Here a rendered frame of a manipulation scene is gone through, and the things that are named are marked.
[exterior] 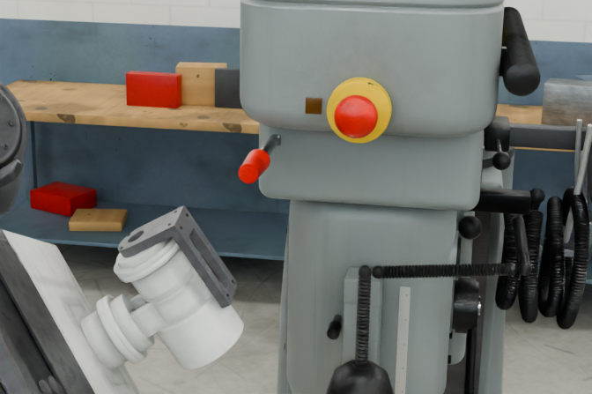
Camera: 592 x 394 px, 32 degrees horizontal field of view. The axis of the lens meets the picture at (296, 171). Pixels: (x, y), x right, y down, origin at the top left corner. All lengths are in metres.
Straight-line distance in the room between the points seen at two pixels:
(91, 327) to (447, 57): 0.40
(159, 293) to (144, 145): 4.96
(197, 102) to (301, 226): 4.00
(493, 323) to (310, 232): 0.61
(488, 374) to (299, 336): 0.57
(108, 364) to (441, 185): 0.41
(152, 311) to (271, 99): 0.25
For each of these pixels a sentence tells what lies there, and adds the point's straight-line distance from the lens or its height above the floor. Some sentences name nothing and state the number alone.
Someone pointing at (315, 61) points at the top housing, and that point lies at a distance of 1.00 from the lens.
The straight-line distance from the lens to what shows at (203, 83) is 5.15.
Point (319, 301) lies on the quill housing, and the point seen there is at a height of 1.50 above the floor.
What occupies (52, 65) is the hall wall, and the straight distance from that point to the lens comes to 5.91.
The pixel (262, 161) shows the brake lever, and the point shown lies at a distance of 1.01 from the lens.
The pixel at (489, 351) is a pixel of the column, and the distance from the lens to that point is 1.73.
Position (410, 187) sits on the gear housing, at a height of 1.66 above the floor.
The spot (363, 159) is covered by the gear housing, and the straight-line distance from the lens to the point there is 1.11.
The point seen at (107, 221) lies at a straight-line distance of 5.36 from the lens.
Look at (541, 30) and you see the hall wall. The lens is 5.45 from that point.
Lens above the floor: 1.97
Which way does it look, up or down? 16 degrees down
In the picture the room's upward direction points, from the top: 1 degrees clockwise
